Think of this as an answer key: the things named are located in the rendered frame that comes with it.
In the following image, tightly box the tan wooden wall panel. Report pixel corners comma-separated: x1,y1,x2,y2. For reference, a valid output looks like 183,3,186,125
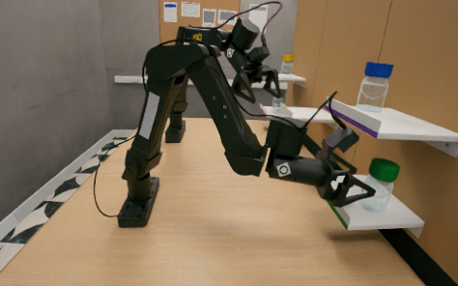
285,0,458,286

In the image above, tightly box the clear glass bottle with blue cap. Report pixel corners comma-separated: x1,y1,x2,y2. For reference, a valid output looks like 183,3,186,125
357,62,393,112

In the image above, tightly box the white bottle with green cap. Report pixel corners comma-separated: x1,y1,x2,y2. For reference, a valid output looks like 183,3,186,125
359,158,400,213

